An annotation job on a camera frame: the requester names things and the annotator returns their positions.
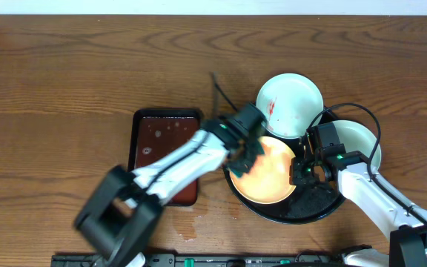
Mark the yellow plate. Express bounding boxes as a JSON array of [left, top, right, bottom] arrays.
[[229, 136, 296, 204]]

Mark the black rectangular water tray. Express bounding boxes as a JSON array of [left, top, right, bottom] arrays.
[[128, 107, 202, 207]]

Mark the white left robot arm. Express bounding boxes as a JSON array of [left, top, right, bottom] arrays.
[[73, 103, 265, 266]]

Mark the mint green plate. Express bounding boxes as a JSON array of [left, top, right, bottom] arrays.
[[256, 73, 324, 139], [332, 120, 377, 157]]

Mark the green orange sponge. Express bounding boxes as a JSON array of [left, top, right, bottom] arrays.
[[225, 138, 265, 177]]

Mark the black round tray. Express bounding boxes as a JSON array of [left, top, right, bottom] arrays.
[[222, 107, 347, 225]]

